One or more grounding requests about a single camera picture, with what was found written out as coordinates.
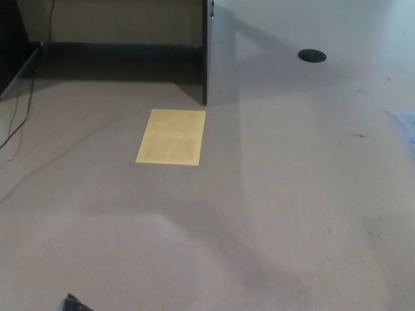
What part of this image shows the yellow paper sheet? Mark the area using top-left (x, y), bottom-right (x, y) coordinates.
top-left (135, 109), bottom-right (208, 167)

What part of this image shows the black round floor cover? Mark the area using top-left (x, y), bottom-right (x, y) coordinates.
top-left (298, 48), bottom-right (327, 63)

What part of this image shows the pale blue sheet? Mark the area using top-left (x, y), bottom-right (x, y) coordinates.
top-left (385, 110), bottom-right (415, 147)

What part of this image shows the thin grey floor cable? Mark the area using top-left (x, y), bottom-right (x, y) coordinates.
top-left (0, 109), bottom-right (152, 204)

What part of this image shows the thick black cable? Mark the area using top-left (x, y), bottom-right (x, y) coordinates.
top-left (0, 0), bottom-right (56, 151)

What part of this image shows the thin black cable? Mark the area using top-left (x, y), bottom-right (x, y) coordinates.
top-left (6, 43), bottom-right (45, 137)

